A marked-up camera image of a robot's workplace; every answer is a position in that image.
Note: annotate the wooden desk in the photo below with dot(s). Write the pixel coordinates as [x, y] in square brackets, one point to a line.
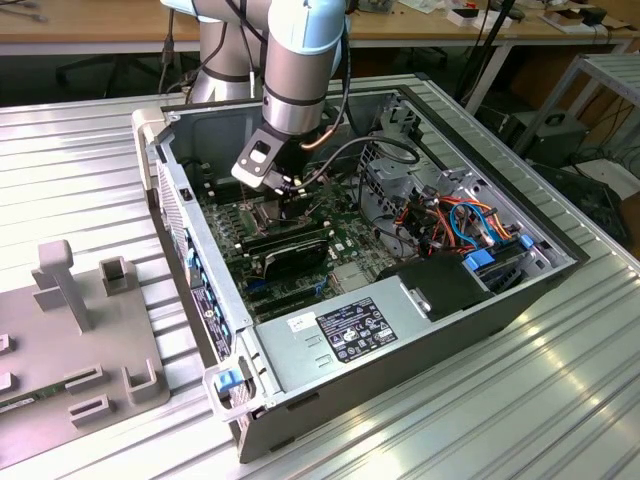
[50, 27]
[425, 27]

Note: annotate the small black device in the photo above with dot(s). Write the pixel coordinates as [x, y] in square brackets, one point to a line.
[595, 16]

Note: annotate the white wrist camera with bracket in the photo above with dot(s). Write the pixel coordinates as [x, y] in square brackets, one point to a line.
[249, 172]

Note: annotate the green RAM stick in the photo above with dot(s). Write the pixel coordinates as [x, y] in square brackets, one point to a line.
[20, 402]

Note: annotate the silver power supply unit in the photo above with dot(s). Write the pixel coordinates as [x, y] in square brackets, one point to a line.
[300, 355]

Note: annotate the black plastic shroud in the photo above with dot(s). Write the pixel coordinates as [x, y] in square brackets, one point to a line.
[440, 285]

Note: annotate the brown cardboard box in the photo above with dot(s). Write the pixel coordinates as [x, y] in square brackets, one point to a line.
[560, 21]

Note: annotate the black flat panel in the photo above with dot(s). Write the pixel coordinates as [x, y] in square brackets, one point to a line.
[590, 200]

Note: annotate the black RAM slot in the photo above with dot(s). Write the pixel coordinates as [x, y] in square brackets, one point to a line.
[300, 240]
[220, 183]
[300, 230]
[222, 191]

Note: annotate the grey metal frame table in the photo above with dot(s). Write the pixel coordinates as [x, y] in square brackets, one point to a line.
[615, 70]

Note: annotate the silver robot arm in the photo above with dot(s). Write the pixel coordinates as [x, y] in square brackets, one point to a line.
[295, 75]

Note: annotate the white box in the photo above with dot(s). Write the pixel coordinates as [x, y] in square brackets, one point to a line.
[465, 19]

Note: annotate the open grey PC case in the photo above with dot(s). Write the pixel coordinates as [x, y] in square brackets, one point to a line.
[400, 395]

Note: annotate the hard disk in blue carrier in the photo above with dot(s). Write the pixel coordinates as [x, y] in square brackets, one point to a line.
[479, 262]

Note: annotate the black expansion card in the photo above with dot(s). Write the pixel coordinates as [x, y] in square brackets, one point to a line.
[300, 255]

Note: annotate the grey parts rack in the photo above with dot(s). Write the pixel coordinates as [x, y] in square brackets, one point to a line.
[50, 350]

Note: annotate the black pole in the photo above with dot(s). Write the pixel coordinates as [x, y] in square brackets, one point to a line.
[495, 27]

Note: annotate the silver metal drive cage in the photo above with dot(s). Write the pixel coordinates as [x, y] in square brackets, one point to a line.
[395, 172]

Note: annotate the silver chipset heatsink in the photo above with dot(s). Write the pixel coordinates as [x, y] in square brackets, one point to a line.
[350, 275]

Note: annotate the green motherboard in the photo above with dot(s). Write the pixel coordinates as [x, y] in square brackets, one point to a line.
[350, 235]

